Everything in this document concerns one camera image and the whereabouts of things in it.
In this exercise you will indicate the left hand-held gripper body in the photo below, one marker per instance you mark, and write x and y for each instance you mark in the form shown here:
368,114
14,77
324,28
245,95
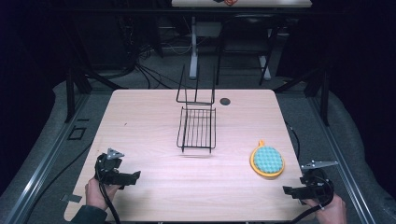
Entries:
107,165

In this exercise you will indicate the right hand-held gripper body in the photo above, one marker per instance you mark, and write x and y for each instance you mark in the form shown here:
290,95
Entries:
317,183

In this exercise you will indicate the person's left hand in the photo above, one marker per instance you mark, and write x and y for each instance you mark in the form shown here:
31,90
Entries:
95,194

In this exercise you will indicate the person's right hand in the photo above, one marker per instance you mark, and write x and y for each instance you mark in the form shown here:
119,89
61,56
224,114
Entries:
331,213

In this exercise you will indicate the yellow and teal sponge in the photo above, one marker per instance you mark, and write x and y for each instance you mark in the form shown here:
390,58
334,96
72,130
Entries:
267,160

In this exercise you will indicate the grey tape strip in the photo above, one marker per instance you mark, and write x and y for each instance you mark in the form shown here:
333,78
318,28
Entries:
72,198

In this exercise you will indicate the black metal stand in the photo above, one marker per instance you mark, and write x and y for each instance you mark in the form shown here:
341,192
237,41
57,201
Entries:
317,87
74,84

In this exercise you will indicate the dark round table grommet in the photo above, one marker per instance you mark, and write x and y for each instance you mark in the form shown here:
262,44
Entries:
224,101

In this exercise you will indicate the black chair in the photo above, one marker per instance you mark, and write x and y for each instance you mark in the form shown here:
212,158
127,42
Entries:
249,34

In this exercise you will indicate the white background desk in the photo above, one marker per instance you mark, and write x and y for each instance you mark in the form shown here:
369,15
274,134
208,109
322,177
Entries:
249,3

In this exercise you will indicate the orange object on desk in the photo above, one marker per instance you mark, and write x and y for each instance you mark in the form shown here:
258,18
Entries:
229,2

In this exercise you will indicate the aluminium floor rail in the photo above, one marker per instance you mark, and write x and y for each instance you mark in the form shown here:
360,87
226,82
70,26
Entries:
342,161
40,161

